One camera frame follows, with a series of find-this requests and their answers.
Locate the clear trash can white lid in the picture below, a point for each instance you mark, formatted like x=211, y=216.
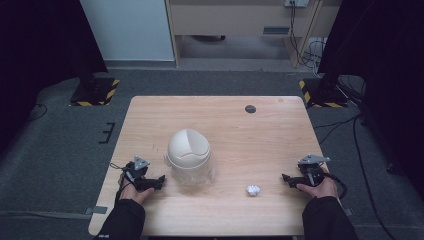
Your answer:
x=190, y=156

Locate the grey floor tape strip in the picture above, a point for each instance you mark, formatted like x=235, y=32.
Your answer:
x=96, y=210

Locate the grey round table grommet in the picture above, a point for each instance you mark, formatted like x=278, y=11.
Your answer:
x=250, y=109

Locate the white panel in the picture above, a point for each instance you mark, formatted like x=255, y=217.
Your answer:
x=126, y=30

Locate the grey power socket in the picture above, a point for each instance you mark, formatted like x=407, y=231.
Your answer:
x=296, y=2

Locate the black curtain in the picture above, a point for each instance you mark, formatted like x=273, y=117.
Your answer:
x=383, y=66
x=40, y=50

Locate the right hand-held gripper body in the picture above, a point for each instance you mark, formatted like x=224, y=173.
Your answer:
x=311, y=171

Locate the black stand base hazard tape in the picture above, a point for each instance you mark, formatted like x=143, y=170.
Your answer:
x=321, y=95
x=96, y=92

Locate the light wooden desk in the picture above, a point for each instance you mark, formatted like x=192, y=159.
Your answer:
x=233, y=18

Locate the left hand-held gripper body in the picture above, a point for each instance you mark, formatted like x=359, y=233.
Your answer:
x=138, y=172

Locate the person's left hand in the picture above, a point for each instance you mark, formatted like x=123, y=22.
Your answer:
x=133, y=194

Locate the person's right hand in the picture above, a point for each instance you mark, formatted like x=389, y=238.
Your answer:
x=320, y=190

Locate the crumpled white paper ball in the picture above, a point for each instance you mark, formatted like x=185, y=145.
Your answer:
x=253, y=190

